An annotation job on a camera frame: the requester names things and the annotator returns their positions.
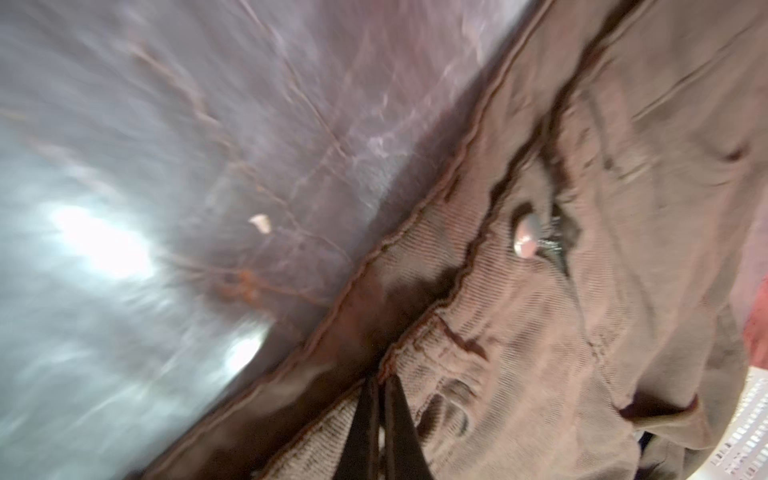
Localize white perforated plastic basket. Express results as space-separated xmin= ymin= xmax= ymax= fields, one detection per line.
xmin=689 ymin=366 xmax=768 ymax=480

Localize brown corduroy trousers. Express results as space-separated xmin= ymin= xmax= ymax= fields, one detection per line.
xmin=143 ymin=1 xmax=767 ymax=479

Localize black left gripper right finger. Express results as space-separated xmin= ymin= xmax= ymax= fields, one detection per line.
xmin=383 ymin=375 xmax=433 ymax=480

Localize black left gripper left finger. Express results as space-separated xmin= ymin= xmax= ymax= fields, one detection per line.
xmin=333 ymin=376 xmax=380 ymax=480

